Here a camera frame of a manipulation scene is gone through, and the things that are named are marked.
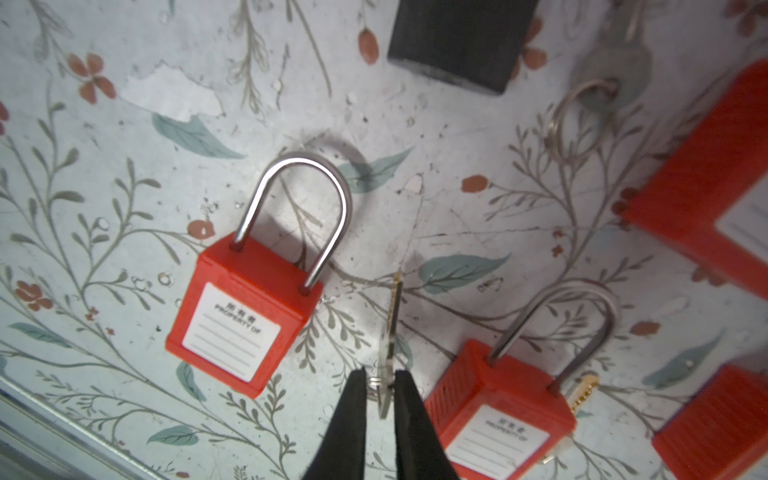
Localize silver key with ring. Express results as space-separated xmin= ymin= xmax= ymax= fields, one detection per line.
xmin=544 ymin=0 xmax=653 ymax=166

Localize brass silver key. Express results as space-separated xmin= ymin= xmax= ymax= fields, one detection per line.
xmin=368 ymin=270 xmax=403 ymax=420

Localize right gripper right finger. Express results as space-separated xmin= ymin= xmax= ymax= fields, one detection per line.
xmin=394 ymin=370 xmax=460 ymax=480

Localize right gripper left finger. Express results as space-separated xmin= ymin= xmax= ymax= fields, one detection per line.
xmin=303 ymin=369 xmax=368 ymax=480

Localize small black padlock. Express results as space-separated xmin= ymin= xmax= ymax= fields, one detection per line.
xmin=387 ymin=0 xmax=538 ymax=96

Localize red padlock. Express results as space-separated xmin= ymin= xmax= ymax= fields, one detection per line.
xmin=621 ymin=59 xmax=767 ymax=297
xmin=425 ymin=279 xmax=621 ymax=479
xmin=652 ymin=364 xmax=767 ymax=479
xmin=165 ymin=153 xmax=353 ymax=398

